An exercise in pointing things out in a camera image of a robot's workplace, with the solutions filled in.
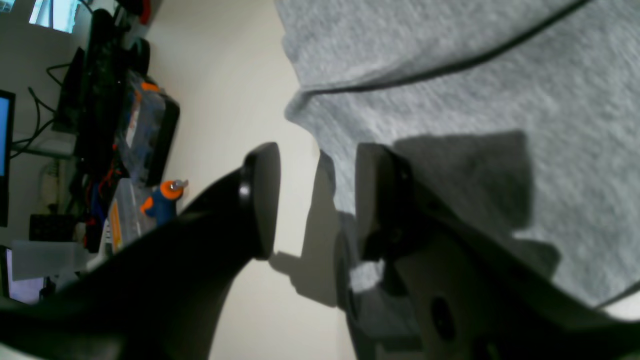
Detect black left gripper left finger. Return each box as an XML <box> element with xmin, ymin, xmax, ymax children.
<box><xmin>1</xmin><ymin>142</ymin><xmax>281</xmax><ymax>360</ymax></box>

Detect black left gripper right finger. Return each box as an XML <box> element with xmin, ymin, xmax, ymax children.
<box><xmin>355</xmin><ymin>143</ymin><xmax>640</xmax><ymax>360</ymax></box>

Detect clear plastic parts box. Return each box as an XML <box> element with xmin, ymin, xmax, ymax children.
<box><xmin>107</xmin><ymin>70</ymin><xmax>180</xmax><ymax>253</ymax></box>

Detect blue orange screwdriver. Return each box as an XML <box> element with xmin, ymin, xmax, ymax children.
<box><xmin>140</xmin><ymin>180</ymin><xmax>189</xmax><ymax>227</ymax></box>

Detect grey T-shirt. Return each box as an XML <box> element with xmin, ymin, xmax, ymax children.
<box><xmin>276</xmin><ymin>0</ymin><xmax>639</xmax><ymax>306</ymax></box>

